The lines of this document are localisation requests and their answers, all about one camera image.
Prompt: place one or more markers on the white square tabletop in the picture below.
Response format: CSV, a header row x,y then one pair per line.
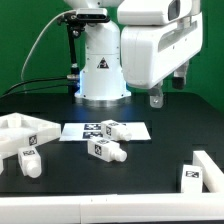
x,y
19,130

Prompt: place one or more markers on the black camera stand pole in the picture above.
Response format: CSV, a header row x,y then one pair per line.
x,y
74,77

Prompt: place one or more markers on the white L-shaped obstacle wall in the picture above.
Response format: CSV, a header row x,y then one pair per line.
x,y
186,206

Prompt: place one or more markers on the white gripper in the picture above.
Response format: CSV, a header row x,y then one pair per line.
x,y
150,53

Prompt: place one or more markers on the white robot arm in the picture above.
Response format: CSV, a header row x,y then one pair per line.
x,y
101,80

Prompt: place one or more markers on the black camera on stand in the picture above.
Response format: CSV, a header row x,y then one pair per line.
x,y
85,15

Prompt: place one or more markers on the white paper with markers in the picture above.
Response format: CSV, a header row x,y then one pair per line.
x,y
85,131

